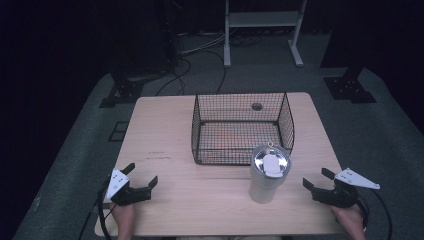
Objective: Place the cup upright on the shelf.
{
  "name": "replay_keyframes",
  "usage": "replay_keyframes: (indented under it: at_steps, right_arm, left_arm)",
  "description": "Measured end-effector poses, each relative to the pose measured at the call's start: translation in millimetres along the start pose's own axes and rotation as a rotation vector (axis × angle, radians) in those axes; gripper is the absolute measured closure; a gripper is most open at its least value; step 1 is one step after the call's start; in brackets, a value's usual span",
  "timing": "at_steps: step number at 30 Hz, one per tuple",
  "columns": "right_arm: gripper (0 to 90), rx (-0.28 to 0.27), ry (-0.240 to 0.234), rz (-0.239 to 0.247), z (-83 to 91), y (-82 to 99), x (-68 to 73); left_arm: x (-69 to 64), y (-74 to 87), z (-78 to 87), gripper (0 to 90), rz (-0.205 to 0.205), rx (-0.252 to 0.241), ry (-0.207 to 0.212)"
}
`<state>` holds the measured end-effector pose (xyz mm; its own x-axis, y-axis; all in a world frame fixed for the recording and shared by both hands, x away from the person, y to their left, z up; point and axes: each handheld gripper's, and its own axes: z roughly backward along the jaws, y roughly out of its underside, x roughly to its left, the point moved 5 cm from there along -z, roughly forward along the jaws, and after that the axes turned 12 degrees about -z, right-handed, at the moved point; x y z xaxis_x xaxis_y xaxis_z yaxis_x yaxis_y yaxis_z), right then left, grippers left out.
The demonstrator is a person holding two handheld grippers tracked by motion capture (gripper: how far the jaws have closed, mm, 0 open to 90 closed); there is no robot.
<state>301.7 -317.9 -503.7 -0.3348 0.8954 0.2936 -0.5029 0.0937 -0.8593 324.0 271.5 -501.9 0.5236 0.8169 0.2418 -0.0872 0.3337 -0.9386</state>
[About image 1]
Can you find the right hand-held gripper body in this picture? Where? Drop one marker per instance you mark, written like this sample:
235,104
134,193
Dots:
338,195

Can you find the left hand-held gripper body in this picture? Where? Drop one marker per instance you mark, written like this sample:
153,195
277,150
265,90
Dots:
124,195

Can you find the silver steel tumbler with lid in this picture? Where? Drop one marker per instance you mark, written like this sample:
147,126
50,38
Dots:
268,180

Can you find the person's left hand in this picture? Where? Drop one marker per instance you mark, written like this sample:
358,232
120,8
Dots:
124,214

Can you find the person's right hand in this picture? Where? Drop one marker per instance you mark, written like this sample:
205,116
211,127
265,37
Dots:
348,218

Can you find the dark square floor plate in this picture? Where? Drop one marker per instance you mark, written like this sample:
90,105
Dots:
118,131

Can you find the black stand base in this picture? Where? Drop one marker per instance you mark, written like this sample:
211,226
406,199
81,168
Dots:
349,88
122,91

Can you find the dark round table grommet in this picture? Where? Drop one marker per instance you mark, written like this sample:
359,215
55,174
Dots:
256,106

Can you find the white metal stand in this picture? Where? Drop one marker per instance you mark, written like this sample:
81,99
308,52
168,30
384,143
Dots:
263,18

